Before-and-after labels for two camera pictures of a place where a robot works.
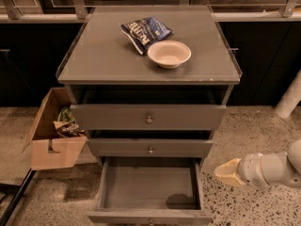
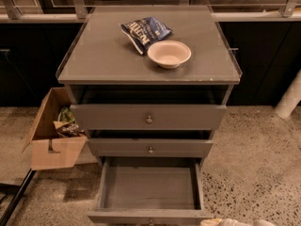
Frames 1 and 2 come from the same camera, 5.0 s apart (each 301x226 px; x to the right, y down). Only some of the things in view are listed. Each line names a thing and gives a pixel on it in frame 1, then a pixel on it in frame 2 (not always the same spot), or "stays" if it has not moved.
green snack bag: (66, 116) stays
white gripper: (249, 169) to (233, 222)
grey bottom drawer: (144, 191) stays
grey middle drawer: (147, 148) stays
